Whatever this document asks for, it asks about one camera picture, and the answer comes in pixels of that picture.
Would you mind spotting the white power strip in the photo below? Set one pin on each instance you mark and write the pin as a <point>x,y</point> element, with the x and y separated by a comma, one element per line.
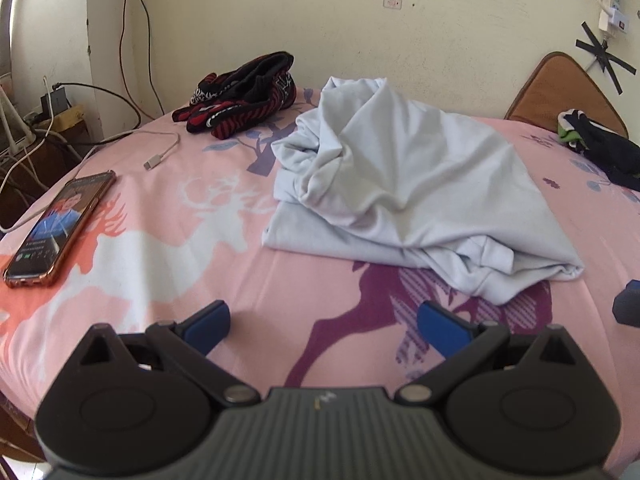
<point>614,10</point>

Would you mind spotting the yellow cardboard box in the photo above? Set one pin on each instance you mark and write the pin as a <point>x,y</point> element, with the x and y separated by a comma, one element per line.
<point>71,116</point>

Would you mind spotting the smartphone in rose gold case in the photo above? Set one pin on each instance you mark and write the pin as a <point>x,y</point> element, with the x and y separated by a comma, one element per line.
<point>50,230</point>

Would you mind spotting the black charger box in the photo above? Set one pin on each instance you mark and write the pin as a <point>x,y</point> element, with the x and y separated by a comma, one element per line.
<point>54,101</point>

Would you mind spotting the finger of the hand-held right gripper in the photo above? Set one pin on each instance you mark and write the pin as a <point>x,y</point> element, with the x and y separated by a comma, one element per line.
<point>629,305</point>

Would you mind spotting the white plastic device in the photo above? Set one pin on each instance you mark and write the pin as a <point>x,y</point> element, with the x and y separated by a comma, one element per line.
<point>15,135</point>

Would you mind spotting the black tape cross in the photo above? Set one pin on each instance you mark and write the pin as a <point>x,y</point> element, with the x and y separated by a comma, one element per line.
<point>607,57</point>

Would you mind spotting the red black patterned garment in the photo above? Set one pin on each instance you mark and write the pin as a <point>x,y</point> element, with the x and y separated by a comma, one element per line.
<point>240,105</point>

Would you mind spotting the wooden side table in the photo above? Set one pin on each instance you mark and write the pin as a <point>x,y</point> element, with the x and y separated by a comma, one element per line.
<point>50,160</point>

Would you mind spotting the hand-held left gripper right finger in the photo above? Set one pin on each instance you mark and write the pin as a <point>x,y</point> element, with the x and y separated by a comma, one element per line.
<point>440,327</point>

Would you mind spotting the white shirt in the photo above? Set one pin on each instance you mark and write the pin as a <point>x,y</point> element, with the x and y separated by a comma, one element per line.
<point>400,170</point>

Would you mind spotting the black garment green trim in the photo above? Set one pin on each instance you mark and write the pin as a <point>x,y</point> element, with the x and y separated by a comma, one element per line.
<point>605,150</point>

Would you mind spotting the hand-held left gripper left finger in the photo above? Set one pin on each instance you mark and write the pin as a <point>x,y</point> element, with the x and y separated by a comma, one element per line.
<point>210,325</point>

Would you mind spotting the pink printed bedsheet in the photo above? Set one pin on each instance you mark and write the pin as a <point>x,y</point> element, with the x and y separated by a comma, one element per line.
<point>200,270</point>

